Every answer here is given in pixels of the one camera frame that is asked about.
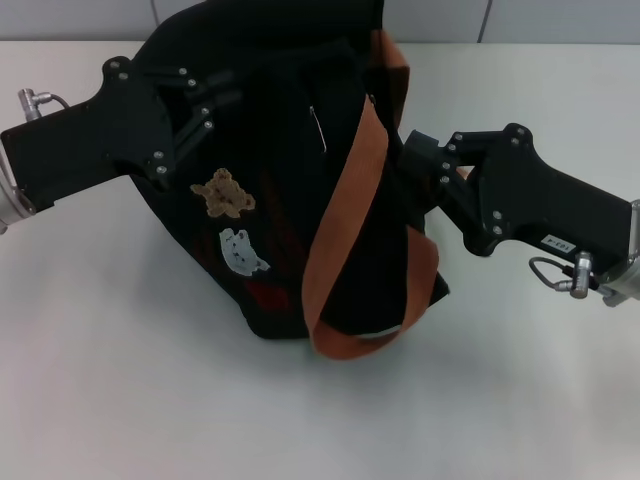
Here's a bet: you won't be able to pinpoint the left gripper connector cable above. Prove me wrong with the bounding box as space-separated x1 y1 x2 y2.
17 88 71 124

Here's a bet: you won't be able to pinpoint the black food bag orange straps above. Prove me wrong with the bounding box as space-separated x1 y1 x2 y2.
130 0 474 361

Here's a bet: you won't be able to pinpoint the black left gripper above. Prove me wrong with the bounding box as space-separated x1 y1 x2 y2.
0 56 243 211

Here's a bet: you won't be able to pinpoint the right gripper connector cable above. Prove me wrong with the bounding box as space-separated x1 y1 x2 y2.
528 252 609 301

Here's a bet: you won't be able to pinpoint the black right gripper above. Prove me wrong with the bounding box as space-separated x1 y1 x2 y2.
401 122 634 275

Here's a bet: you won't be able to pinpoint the gripper connector cable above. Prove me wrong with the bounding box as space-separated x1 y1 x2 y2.
17 88 71 124
528 252 609 301

